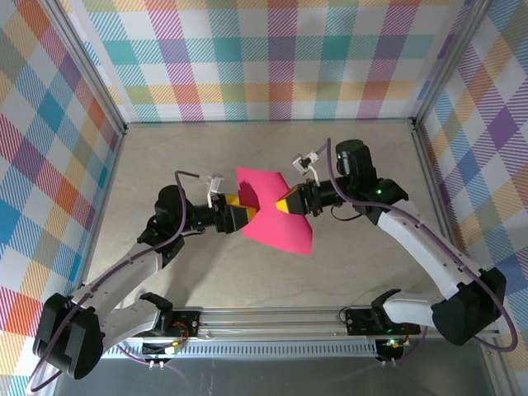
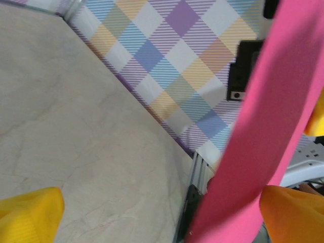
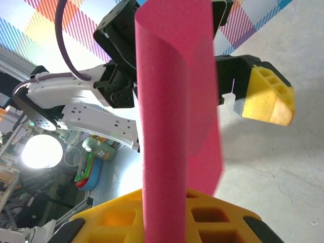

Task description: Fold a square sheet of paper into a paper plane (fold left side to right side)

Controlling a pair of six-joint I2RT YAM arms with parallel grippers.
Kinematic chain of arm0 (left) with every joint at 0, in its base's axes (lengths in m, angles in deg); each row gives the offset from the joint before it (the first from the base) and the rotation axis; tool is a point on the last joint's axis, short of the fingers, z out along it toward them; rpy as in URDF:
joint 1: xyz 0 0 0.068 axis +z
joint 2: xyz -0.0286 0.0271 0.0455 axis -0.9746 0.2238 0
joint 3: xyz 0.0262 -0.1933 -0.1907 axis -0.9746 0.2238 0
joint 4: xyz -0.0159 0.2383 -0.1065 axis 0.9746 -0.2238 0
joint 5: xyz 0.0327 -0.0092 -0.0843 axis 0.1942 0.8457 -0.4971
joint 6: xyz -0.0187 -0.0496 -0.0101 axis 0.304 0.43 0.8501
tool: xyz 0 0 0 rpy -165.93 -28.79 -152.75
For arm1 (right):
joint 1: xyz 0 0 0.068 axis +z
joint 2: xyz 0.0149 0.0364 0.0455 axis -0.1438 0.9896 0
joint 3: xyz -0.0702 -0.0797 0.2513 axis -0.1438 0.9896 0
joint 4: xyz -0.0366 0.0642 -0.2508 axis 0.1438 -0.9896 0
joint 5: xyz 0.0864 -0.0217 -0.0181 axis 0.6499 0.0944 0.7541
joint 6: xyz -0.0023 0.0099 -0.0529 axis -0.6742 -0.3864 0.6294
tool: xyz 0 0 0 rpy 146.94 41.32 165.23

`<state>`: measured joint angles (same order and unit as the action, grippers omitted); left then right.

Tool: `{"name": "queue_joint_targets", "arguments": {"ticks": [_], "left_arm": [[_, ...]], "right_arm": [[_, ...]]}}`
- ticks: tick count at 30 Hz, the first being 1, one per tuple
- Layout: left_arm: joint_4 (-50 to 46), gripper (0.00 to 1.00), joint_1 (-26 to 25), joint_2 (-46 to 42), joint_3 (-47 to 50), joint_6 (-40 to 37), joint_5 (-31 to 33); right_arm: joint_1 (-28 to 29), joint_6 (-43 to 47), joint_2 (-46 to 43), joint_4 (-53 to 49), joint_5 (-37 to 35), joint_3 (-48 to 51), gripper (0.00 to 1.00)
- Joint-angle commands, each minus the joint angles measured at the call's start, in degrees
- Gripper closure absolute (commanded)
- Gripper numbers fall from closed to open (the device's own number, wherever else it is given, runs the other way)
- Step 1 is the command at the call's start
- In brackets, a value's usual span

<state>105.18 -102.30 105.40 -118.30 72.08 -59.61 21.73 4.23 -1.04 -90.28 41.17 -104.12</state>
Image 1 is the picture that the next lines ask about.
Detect pink paper sheet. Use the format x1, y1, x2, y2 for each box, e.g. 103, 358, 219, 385
234, 166, 314, 256

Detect grey metal panel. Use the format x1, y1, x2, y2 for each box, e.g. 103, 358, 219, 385
53, 356, 494, 396

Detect aluminium table side rail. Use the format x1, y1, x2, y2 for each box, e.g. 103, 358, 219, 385
73, 125, 129, 309
410, 119, 459, 252

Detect aluminium table back rail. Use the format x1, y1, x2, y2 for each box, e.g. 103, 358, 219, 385
123, 117, 416, 125

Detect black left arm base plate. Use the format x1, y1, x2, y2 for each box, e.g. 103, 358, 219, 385
160, 309, 202, 337

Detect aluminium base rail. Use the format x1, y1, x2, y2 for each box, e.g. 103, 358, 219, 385
115, 304, 502, 344

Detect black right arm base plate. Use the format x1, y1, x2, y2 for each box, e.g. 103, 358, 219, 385
344, 307, 422, 336

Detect slotted grey cable duct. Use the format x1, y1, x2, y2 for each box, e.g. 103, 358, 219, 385
101, 342, 380, 360

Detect short aluminium frame post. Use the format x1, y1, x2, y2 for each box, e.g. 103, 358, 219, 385
480, 344, 511, 396

